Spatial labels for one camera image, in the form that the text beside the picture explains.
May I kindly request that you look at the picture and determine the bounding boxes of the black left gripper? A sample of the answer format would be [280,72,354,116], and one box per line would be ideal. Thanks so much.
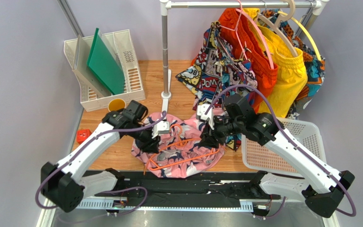
[129,121,161,155]

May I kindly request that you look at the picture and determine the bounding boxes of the orange plastic hanger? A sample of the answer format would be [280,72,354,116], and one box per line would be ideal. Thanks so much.
[144,124,225,178]

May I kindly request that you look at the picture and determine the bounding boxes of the pink shark print shorts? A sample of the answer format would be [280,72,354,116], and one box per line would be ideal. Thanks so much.
[131,114,226,178]

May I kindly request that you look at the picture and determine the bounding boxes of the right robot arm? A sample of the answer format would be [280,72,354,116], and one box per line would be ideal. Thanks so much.
[197,94,355,218]

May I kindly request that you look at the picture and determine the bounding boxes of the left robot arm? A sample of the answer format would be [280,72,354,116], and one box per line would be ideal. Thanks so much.
[35,100,167,212]

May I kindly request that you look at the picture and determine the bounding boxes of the comic print shorts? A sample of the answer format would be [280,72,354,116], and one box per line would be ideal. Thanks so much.
[175,20,258,152]

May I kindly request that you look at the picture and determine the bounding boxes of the yellow shorts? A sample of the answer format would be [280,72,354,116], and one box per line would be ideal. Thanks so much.
[256,25,307,118]

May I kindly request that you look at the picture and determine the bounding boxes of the pink plastic hanger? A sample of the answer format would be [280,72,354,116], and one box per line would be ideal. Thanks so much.
[219,8,278,74]

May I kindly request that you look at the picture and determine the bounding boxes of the blue orange patterned shorts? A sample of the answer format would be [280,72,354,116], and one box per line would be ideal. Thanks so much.
[256,9,325,119]

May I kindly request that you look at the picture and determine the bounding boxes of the beige wooden hanger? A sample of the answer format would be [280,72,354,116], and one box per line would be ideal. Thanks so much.
[257,0,299,58]

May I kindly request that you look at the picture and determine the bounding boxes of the yellow plastic hanger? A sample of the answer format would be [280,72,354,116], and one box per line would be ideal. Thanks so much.
[281,17,322,61]

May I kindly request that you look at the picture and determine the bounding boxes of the white plastic laundry basket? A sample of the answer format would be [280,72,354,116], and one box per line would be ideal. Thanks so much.
[241,118,326,177]

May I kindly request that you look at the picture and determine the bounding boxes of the yellow cup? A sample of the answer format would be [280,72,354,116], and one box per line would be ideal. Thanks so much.
[107,98,126,112]

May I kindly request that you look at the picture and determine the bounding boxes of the red cube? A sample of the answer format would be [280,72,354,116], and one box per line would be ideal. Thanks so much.
[76,129,92,144]

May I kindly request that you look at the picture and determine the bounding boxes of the white plastic file rack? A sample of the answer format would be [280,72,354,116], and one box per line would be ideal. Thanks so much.
[64,30,146,112]

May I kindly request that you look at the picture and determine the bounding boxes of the green plastic board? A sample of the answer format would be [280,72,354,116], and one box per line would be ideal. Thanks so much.
[86,28,125,95]

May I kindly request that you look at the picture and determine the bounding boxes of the grey plastic board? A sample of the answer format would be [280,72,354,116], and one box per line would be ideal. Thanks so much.
[72,35,112,97]

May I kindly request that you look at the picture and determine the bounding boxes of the metal clothes rack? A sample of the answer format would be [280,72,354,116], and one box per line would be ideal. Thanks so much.
[158,0,330,114]

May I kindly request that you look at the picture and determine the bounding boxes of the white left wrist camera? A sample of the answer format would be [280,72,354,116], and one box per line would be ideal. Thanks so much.
[152,121,170,138]

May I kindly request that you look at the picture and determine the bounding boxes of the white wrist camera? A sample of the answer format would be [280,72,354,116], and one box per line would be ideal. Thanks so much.
[152,121,170,138]
[196,104,214,129]

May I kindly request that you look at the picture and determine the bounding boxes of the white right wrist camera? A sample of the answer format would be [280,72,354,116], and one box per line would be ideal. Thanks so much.
[196,104,214,129]

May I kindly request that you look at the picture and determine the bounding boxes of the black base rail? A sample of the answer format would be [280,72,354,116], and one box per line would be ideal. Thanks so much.
[85,170,281,209]

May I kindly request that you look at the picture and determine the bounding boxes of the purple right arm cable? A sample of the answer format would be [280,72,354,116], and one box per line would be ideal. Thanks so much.
[203,84,357,220]

